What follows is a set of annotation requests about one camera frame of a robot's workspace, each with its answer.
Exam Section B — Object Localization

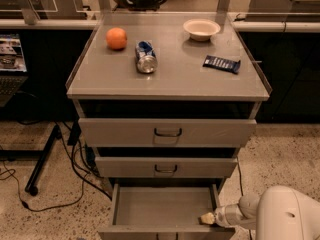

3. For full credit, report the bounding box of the laptop on left desk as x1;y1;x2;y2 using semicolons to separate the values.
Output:
0;33;28;107

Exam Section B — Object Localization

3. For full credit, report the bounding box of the dark blue snack bar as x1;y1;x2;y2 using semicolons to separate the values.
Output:
203;55;241;74

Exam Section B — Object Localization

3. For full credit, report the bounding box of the orange fruit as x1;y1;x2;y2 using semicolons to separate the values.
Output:
106;27;127;50

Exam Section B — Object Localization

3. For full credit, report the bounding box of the black table leg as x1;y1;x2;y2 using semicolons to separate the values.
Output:
0;125;62;196

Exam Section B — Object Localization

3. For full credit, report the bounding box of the grey drawer cabinet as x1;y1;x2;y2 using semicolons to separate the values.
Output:
67;13;270;187

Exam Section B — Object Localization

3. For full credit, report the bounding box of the black floor cable left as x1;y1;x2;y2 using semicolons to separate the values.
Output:
54;120;114;202

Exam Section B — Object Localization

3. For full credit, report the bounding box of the grey drawer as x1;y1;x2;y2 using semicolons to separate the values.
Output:
79;118;256;147
98;184;235;240
95;157;237;178

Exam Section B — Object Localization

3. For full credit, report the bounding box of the grey middle drawer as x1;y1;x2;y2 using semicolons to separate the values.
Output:
95;157;237;178

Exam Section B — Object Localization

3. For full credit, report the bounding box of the thin black cable left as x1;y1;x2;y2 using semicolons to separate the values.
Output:
0;160;88;214

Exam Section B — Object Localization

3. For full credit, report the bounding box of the white paper bowl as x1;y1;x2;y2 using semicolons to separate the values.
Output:
183;19;221;41

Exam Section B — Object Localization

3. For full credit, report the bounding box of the black floor cable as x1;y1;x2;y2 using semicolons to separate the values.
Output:
236;160;254;240
54;120;114;202

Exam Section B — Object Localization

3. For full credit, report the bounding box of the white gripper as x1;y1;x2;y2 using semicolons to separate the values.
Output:
200;194;260;230

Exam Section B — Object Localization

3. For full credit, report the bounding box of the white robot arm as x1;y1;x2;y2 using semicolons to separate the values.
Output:
200;185;320;240

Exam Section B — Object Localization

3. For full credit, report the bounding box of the grey top drawer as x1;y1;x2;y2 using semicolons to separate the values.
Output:
79;118;256;147

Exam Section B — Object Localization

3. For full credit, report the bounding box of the black floor cable right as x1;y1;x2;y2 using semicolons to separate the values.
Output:
236;160;254;240

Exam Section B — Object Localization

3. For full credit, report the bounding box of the grey bottom drawer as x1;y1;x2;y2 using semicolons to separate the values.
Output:
98;184;235;240

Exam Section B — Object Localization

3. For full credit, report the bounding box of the crushed blue soda can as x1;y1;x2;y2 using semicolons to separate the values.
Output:
135;41;158;74

